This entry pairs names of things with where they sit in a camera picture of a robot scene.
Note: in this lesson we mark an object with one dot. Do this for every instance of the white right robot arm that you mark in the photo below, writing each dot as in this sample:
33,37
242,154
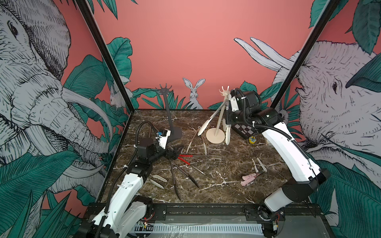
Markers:
307,176

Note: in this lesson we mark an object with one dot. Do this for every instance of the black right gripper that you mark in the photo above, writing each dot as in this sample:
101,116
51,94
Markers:
230,114

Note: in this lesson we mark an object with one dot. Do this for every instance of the white cable duct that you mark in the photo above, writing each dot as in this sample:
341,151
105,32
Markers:
159,228

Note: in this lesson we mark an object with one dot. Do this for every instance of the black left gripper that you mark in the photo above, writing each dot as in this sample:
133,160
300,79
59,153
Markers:
173,155

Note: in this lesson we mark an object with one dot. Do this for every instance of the cream tipped tongs near left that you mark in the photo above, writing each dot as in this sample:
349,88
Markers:
157,181

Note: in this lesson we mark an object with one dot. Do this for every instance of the black enclosure frame post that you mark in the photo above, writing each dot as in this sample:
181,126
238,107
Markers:
322,20

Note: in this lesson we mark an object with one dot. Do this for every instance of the pink tipped tongs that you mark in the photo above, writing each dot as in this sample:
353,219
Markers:
248,179

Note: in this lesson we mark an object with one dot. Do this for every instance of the left black frame post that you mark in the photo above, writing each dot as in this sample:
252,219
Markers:
99,40

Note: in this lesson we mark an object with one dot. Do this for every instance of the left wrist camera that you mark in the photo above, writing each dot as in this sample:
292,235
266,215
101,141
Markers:
162,138

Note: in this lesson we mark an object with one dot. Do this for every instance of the black white chessboard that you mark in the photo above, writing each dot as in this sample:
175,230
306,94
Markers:
244,131

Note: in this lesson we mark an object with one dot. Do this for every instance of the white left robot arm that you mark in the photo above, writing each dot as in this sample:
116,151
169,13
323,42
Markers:
124,209

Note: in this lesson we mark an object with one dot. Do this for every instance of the black front rail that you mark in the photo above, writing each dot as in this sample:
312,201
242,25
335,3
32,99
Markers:
166,211

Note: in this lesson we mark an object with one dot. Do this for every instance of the grey utensil rack stand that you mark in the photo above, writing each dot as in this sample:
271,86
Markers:
176,132

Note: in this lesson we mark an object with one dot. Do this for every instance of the yellow tree puzzle block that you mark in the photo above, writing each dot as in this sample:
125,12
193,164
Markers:
252,140

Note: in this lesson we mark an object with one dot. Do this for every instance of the cream utensil rack stand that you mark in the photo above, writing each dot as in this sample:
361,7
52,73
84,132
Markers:
216,135

